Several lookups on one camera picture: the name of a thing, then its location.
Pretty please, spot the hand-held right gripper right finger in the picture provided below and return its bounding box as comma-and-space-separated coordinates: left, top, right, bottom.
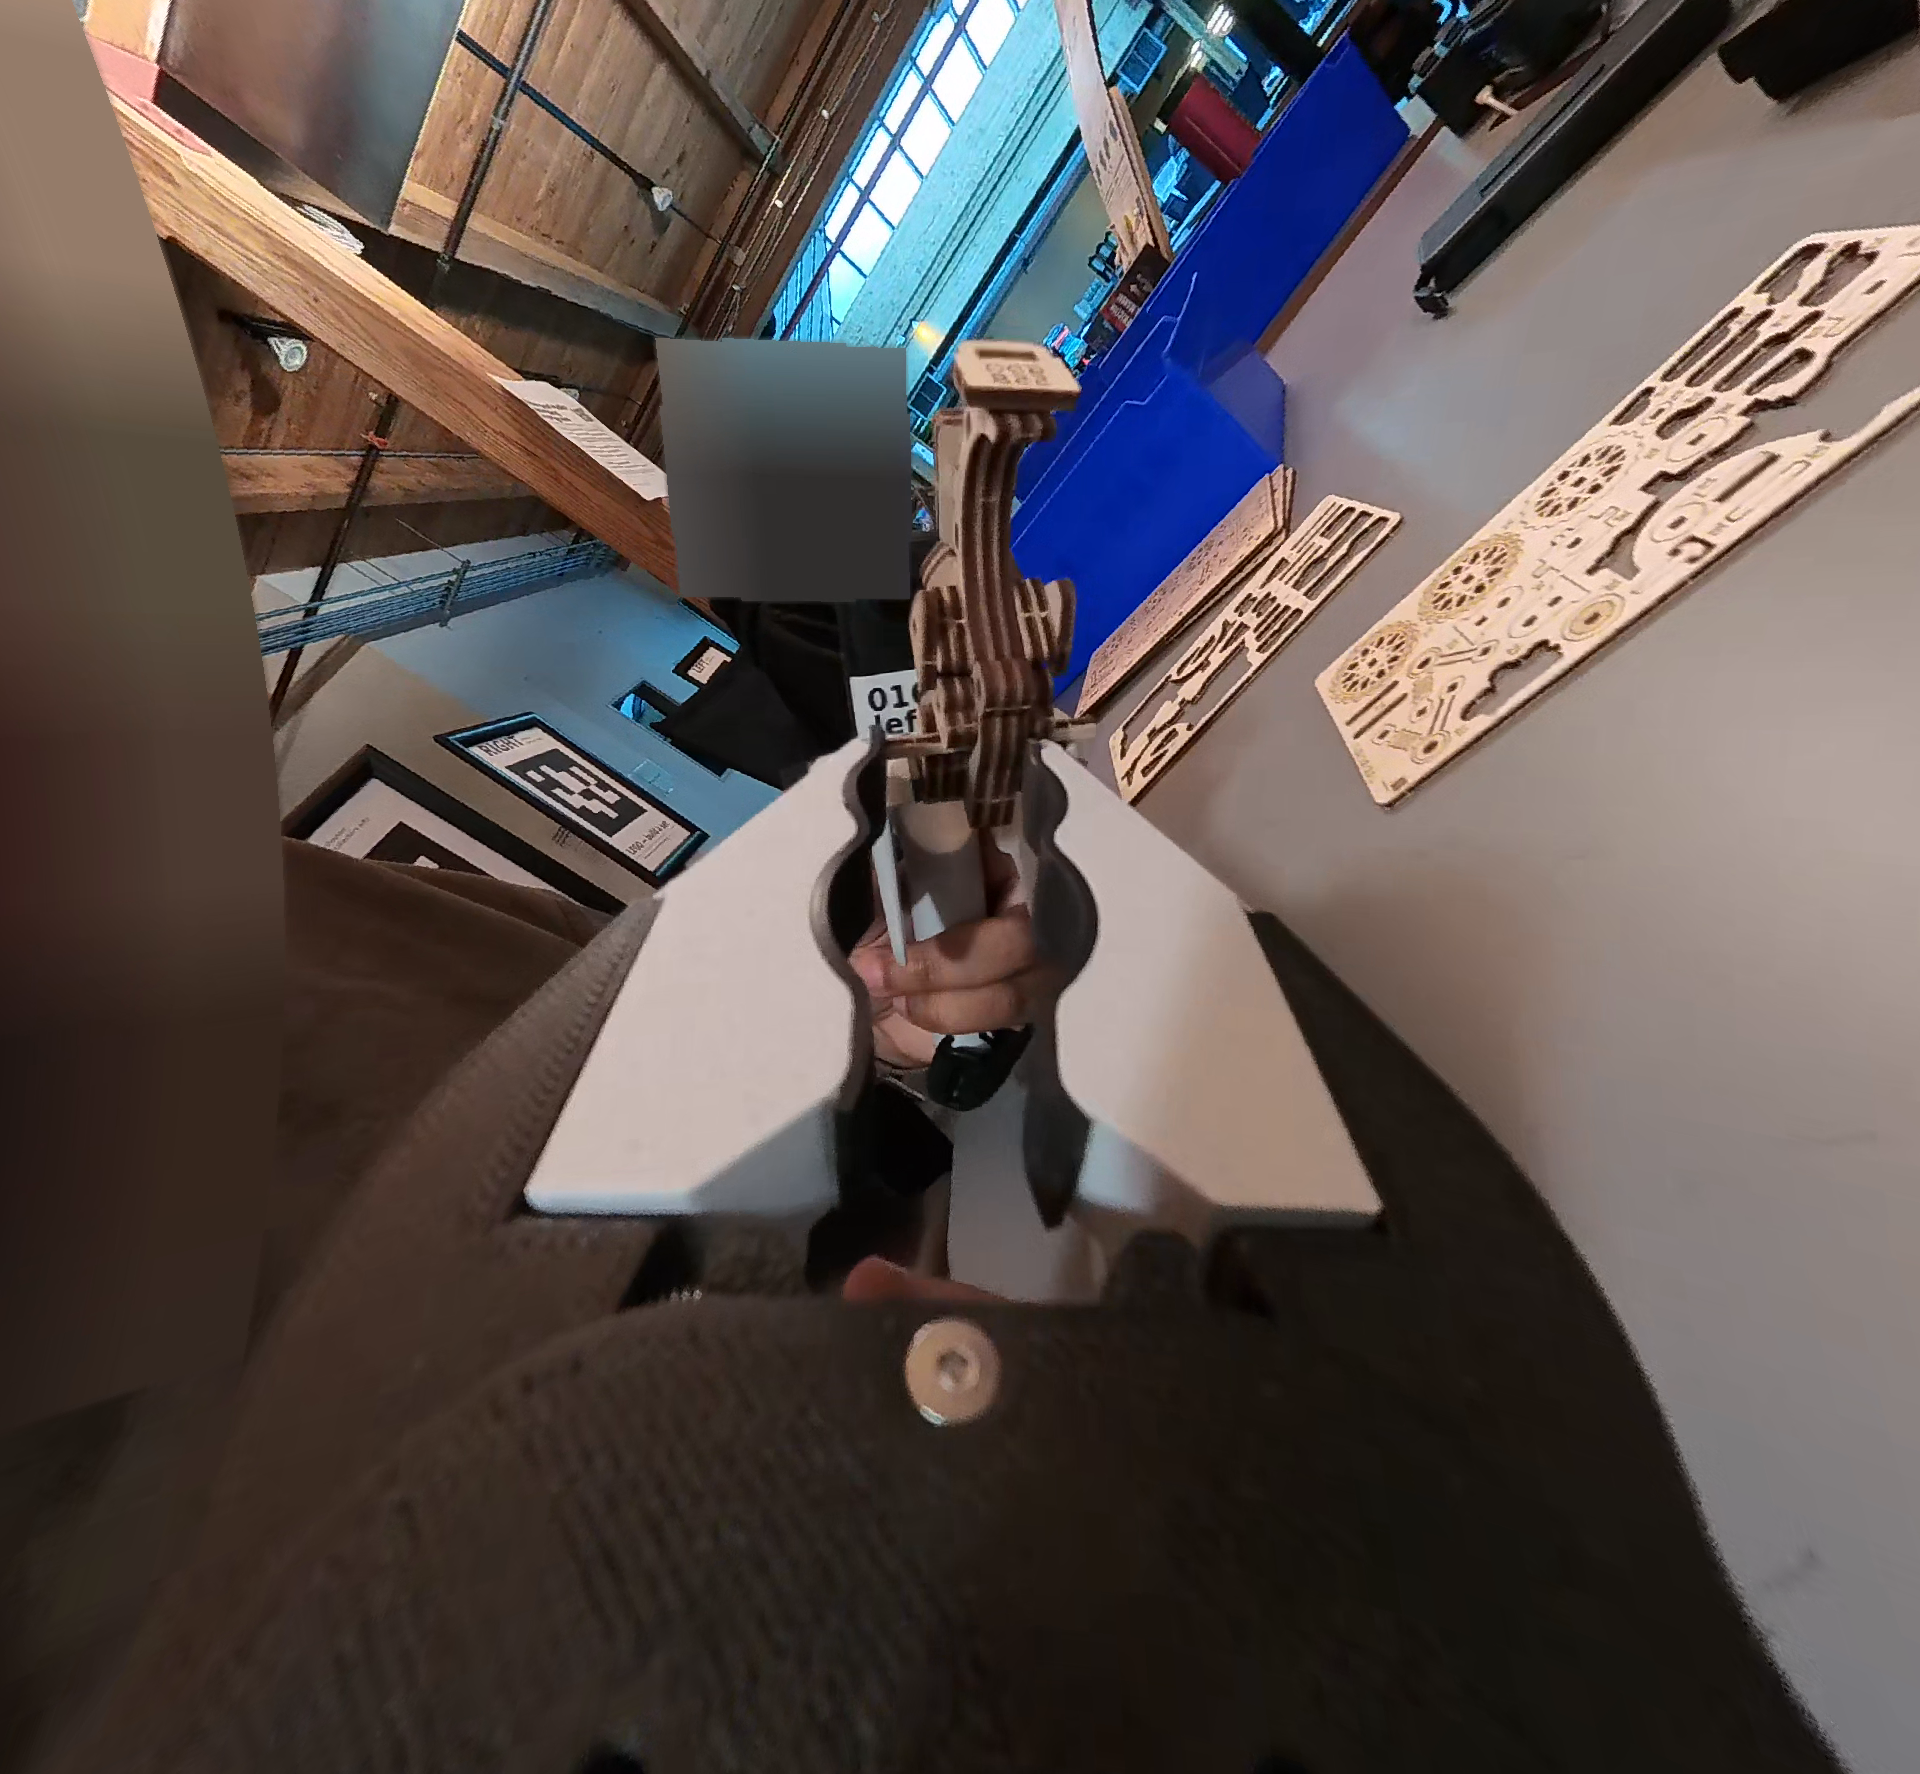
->
1020, 740, 1384, 1236

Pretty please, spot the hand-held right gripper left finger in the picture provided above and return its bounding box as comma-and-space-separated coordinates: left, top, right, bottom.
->
521, 727, 890, 1274

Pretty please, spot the wooden model assembly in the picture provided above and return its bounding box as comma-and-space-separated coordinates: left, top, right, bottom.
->
898, 341, 1085, 831

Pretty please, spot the person's left hand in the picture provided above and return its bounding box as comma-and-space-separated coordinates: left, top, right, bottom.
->
848, 908, 1050, 1071

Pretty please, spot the person's olive clothing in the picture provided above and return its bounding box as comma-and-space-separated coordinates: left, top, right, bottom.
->
277, 835, 669, 1296

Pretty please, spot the framed black-white picture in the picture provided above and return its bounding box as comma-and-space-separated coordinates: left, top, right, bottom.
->
436, 714, 710, 887
282, 746, 633, 914

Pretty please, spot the large blue plastic bin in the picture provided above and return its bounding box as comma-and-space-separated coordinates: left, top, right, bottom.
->
1008, 37, 1414, 714

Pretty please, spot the plain wooden parts sheet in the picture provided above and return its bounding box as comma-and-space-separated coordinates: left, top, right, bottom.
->
1071, 461, 1294, 724

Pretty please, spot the white paper label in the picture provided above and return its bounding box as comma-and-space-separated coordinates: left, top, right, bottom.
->
500, 374, 672, 504

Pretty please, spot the wooden parts sheet with gears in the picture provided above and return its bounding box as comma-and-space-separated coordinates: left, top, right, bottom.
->
1314, 228, 1920, 812

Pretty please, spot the emptied wooden parts sheet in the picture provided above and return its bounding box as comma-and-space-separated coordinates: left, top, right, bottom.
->
1107, 496, 1405, 804

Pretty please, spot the printed wooden board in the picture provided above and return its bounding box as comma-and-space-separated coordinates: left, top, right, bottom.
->
1047, 0, 1175, 299

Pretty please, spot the wooden ceiling beam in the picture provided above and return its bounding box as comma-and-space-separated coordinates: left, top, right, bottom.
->
91, 40, 686, 591

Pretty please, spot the red object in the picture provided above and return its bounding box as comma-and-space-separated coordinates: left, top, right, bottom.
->
1167, 79, 1259, 183

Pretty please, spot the black flat device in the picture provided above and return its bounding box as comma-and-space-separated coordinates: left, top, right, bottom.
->
1416, 0, 1739, 318

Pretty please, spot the black box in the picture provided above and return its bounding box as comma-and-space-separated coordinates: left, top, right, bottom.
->
1380, 0, 1619, 140

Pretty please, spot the grey metal duct box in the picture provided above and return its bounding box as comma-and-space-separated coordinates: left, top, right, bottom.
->
149, 0, 527, 231

